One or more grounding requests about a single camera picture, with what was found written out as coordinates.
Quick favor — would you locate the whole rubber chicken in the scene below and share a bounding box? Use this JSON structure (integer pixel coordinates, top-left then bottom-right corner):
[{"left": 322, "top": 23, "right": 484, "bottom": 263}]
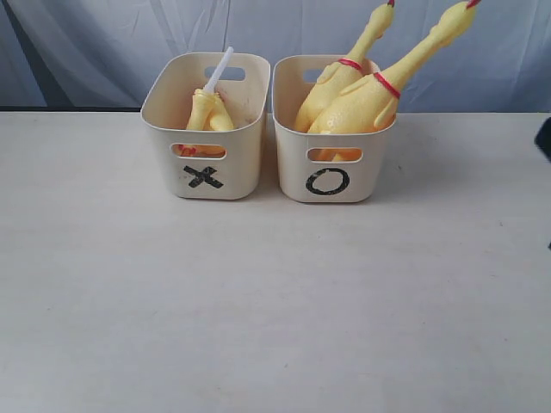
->
[
  {"left": 308, "top": 1, "right": 478, "bottom": 134},
  {"left": 294, "top": 1, "right": 394, "bottom": 133}
]

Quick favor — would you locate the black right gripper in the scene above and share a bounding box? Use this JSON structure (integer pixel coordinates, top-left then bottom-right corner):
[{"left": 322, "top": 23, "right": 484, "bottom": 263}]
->
[{"left": 534, "top": 117, "right": 551, "bottom": 162}]

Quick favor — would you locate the cream bin marked O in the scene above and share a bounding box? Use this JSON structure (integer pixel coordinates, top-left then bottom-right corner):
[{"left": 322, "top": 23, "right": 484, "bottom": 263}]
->
[{"left": 272, "top": 55, "right": 397, "bottom": 203}]

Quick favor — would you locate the severed rubber chicken head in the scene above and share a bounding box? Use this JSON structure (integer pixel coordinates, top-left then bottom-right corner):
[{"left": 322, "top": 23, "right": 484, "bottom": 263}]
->
[{"left": 186, "top": 46, "right": 235, "bottom": 132}]

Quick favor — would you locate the white backdrop curtain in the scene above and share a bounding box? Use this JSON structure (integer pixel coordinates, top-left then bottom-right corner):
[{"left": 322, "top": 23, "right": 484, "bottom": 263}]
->
[{"left": 1, "top": 1, "right": 550, "bottom": 112}]

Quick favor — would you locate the cream bin marked X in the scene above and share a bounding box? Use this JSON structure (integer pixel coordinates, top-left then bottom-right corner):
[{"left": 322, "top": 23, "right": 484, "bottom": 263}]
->
[{"left": 141, "top": 52, "right": 270, "bottom": 200}]

